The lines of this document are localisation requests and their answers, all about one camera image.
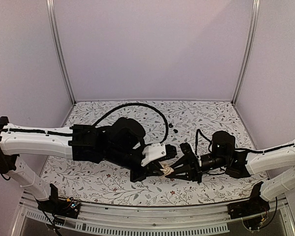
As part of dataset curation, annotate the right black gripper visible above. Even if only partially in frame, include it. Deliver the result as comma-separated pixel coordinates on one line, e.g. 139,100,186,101
166,153,229,184

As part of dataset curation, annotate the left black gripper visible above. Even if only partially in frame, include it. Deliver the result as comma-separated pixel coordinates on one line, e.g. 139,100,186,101
104,144,165,184

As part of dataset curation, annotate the white earbud charging case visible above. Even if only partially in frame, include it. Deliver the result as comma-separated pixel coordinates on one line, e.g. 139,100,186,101
160,163,174,177

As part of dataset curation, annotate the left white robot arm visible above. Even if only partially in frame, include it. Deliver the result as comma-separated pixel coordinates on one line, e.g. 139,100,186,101
0,117,169,213

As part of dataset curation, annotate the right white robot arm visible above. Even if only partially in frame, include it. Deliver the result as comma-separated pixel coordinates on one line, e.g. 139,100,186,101
168,131,295,214

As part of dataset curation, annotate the floral patterned table mat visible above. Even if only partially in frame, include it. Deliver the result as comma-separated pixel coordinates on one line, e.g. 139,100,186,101
41,101,267,207

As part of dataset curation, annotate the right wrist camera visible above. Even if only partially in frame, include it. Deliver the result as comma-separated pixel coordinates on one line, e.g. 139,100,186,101
179,143,198,162

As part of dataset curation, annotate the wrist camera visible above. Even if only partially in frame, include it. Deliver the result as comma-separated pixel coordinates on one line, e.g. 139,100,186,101
141,143,177,167
179,143,198,162

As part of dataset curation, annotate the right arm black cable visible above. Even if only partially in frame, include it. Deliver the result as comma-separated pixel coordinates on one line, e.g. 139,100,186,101
195,128,213,158

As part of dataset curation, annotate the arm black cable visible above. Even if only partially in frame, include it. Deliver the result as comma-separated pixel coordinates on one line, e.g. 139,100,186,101
92,103,169,146
195,128,213,158

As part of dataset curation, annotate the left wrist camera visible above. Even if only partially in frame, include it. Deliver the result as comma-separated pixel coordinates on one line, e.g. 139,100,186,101
141,143,177,167

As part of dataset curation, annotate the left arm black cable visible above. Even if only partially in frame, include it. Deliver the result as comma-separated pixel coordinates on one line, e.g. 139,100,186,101
92,103,169,146

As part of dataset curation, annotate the front aluminium rail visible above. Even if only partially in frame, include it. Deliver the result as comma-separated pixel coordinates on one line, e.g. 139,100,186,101
11,193,295,236

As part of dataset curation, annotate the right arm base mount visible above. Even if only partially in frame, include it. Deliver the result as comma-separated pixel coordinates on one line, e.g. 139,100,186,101
227,181,278,232

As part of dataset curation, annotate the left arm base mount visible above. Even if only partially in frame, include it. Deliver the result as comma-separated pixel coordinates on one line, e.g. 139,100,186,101
37,183,81,219

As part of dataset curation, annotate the right aluminium frame post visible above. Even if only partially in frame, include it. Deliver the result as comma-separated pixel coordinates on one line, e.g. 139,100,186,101
232,0,260,106

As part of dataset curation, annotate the aluminium frame post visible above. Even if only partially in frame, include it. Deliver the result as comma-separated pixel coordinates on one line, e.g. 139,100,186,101
232,0,260,106
46,0,76,105

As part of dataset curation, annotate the left aluminium frame post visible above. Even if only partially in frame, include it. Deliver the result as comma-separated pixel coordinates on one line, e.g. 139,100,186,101
46,0,76,105

